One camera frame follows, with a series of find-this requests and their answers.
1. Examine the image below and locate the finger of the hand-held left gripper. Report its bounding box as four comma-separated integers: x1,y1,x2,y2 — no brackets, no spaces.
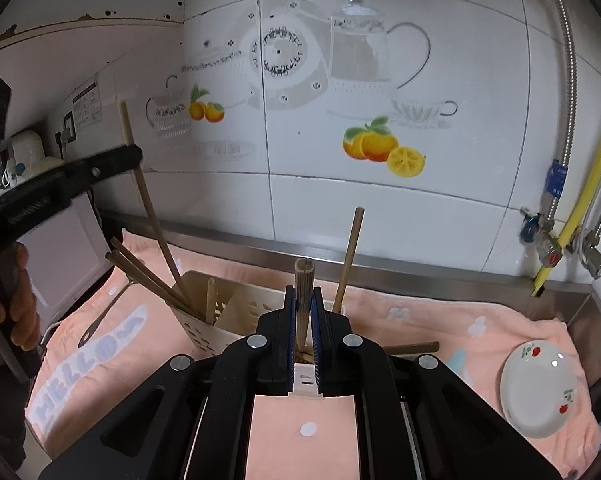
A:
54,145,144,207

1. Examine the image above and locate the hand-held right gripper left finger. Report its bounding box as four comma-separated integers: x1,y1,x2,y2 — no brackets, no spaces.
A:
38,287,297,480

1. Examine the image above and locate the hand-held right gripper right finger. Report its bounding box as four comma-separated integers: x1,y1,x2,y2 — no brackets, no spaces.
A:
313,287,564,480

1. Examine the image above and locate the cream plastic utensil holder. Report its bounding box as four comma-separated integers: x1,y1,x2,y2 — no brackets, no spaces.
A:
169,270,349,402

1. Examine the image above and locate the person's left forearm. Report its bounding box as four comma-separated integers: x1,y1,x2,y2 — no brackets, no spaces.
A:
0,327,31,472

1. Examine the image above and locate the person's left hand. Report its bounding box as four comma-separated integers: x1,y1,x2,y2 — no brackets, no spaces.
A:
0,246,42,352

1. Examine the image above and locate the white kitchen appliance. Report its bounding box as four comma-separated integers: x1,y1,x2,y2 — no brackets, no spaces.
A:
0,130,67,192

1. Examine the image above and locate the peach printed towel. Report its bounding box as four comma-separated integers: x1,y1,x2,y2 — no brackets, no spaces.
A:
25,227,601,480

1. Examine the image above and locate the white plate with cherry print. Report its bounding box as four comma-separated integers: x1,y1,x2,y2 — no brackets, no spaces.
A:
499,340,580,440

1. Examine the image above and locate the metal water valve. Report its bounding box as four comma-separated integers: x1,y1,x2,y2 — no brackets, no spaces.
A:
519,206,565,267
579,229,601,279

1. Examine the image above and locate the clear plastic tube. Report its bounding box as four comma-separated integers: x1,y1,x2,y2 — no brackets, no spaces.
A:
572,189,601,257

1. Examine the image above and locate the wall chart sticker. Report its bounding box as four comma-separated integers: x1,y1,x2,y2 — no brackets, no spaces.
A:
72,72,104,129

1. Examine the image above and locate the yellow gas hose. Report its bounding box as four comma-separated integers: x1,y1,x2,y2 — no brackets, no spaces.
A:
531,49,601,302

